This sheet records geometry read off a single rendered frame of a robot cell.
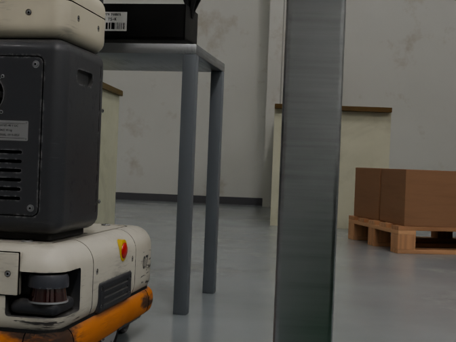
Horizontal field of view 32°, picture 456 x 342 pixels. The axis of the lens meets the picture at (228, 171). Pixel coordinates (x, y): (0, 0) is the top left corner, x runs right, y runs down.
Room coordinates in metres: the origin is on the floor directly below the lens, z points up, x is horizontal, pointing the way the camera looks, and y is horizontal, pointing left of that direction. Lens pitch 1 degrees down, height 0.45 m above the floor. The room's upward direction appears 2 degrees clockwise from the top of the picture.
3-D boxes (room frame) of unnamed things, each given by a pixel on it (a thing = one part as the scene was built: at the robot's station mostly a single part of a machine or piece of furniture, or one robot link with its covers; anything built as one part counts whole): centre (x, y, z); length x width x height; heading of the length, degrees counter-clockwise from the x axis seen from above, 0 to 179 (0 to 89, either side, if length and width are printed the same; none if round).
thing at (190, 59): (2.62, 0.41, 0.40); 0.70 x 0.45 x 0.80; 80
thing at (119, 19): (2.60, 0.42, 0.89); 0.57 x 0.17 x 0.11; 80
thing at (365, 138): (7.17, -0.83, 0.45); 2.66 x 0.86 x 0.91; 177
